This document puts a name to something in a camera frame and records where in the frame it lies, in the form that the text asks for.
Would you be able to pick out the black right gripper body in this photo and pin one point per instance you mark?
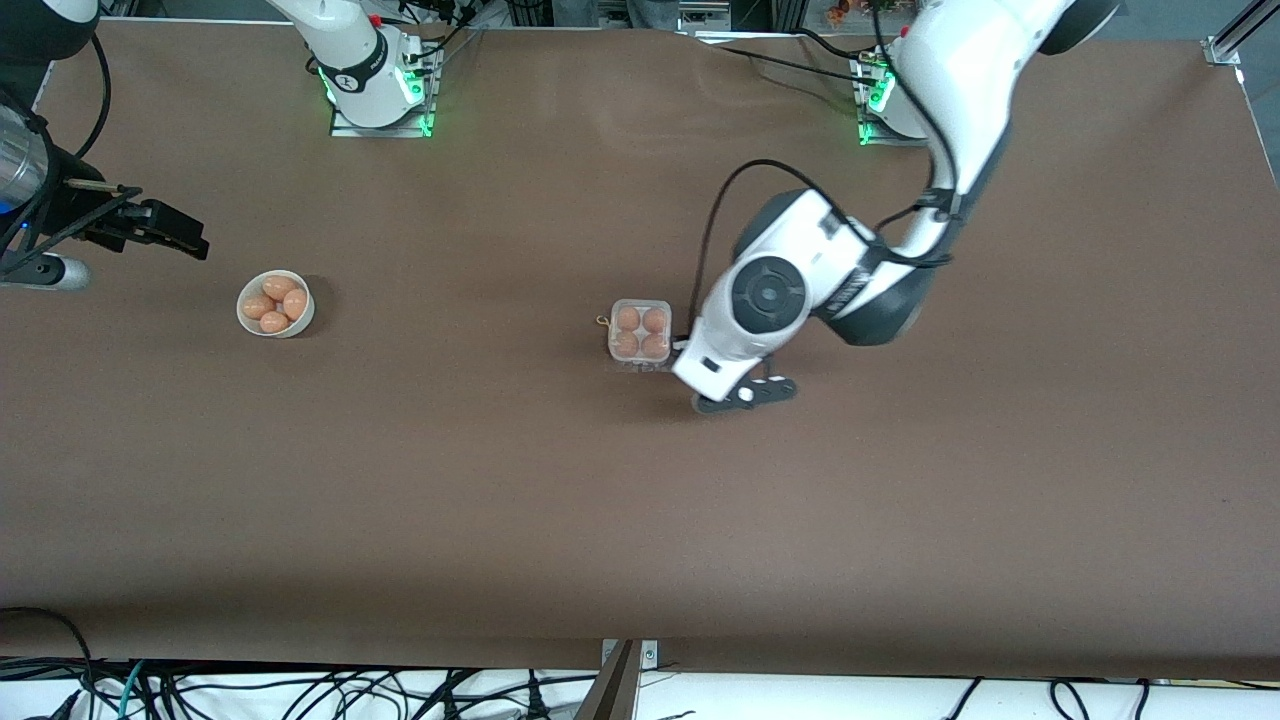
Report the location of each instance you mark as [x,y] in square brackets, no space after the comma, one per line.
[82,212]

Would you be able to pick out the clear plastic egg box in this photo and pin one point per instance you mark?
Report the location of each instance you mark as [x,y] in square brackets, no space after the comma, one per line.
[640,332]

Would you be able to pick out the brown egg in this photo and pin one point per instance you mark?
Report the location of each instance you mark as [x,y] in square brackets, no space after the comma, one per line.
[655,319]
[627,318]
[258,306]
[295,304]
[626,344]
[280,287]
[274,321]
[655,346]

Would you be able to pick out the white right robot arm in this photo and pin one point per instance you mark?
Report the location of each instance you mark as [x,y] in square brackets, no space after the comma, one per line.
[365,70]

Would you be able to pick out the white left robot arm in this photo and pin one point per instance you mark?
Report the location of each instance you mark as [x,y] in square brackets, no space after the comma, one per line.
[960,80]

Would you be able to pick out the grey metal equipment box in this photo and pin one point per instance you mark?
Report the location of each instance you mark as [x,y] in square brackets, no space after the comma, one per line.
[705,15]

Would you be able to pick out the white round bowl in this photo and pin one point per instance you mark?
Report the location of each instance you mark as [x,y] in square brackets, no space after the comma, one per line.
[298,327]

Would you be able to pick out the orange background items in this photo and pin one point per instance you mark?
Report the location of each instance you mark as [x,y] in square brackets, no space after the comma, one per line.
[838,12]

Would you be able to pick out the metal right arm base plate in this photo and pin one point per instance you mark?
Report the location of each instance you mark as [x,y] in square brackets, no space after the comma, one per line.
[350,131]

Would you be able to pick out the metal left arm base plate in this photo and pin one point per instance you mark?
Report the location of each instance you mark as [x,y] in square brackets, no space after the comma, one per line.
[880,139]

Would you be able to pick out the metal table edge bracket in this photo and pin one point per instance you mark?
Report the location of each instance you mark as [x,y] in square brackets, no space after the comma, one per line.
[650,655]

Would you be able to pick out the aluminium profile corner bracket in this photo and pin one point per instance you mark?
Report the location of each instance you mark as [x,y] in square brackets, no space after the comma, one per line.
[1225,48]

